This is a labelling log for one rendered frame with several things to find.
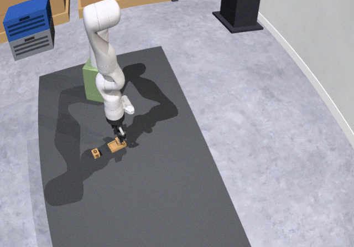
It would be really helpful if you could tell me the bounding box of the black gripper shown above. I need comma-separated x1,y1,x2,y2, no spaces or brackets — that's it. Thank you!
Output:
106,114,126,143

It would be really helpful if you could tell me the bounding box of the tan rectangular tray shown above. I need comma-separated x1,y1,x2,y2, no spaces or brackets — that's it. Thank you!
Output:
108,140,127,153

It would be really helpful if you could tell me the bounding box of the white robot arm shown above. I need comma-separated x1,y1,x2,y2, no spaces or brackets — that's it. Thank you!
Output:
82,0,134,120

